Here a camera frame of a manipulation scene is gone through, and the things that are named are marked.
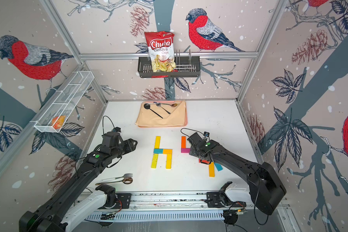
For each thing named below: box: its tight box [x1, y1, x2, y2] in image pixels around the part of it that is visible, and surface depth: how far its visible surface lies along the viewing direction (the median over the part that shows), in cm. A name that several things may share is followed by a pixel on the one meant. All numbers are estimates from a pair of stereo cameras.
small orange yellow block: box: [163, 148, 173, 155], surface depth 94 cm
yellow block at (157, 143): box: [154, 135, 161, 149], surface depth 97 cm
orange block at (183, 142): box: [181, 136, 187, 149], surface depth 97 cm
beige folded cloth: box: [135, 100, 187, 127], surface depth 113 cm
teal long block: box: [214, 161, 223, 172], surface depth 86 cm
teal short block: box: [153, 148, 164, 155], surface depth 94 cm
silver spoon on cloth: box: [153, 101, 171, 115], surface depth 120 cm
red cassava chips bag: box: [144, 30, 178, 79], surface depth 85 cm
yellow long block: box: [165, 153, 173, 170], surface depth 90 cm
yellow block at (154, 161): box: [150, 153, 159, 169], surface depth 90 cm
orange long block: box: [208, 161, 216, 178], surface depth 85 cm
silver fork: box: [100, 173, 134, 183], surface depth 83 cm
